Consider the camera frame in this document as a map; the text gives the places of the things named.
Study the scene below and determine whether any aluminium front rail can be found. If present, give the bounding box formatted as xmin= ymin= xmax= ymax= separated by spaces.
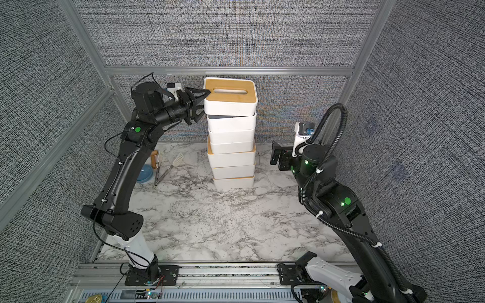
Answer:
xmin=64 ymin=262 xmax=391 ymax=303

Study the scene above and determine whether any bamboo lid tissue box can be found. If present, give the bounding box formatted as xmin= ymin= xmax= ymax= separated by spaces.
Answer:
xmin=207 ymin=143 xmax=256 ymax=168
xmin=203 ymin=77 xmax=258 ymax=116
xmin=213 ymin=176 xmax=255 ymax=191
xmin=208 ymin=140 xmax=255 ymax=154

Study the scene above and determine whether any white spatula metal handle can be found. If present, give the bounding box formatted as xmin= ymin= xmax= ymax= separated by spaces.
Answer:
xmin=159 ymin=153 xmax=184 ymax=184

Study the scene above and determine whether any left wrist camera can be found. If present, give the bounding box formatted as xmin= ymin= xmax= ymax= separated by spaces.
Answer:
xmin=166 ymin=83 xmax=183 ymax=100

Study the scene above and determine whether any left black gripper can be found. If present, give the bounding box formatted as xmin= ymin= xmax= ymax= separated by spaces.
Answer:
xmin=152 ymin=87 xmax=210 ymax=130

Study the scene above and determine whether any brass round object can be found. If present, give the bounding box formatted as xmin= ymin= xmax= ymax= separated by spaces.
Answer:
xmin=85 ymin=294 xmax=104 ymax=303

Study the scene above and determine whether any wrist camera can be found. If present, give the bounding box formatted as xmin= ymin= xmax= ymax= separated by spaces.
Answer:
xmin=166 ymin=83 xmax=183 ymax=100
xmin=292 ymin=122 xmax=315 ymax=157

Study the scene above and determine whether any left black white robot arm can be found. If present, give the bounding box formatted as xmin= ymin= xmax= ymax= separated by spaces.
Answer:
xmin=82 ymin=82 xmax=210 ymax=286

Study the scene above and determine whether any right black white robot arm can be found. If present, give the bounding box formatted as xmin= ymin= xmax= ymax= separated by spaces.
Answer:
xmin=270 ymin=141 xmax=428 ymax=302

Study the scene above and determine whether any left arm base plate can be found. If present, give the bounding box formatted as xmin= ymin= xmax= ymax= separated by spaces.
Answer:
xmin=125 ymin=265 xmax=179 ymax=287

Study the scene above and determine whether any yellow lid tissue box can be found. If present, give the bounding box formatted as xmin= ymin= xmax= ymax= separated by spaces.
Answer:
xmin=212 ymin=164 xmax=255 ymax=179

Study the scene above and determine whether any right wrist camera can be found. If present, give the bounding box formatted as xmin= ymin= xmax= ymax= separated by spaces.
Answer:
xmin=292 ymin=122 xmax=315 ymax=157

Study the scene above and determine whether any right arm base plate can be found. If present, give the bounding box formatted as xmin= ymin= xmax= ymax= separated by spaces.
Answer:
xmin=276 ymin=263 xmax=307 ymax=285

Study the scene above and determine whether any blue bowl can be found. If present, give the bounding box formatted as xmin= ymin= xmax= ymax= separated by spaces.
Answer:
xmin=136 ymin=164 xmax=154 ymax=184

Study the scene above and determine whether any grey lid tissue box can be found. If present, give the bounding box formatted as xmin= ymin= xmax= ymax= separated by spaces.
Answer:
xmin=207 ymin=113 xmax=257 ymax=133
xmin=208 ymin=129 xmax=255 ymax=145

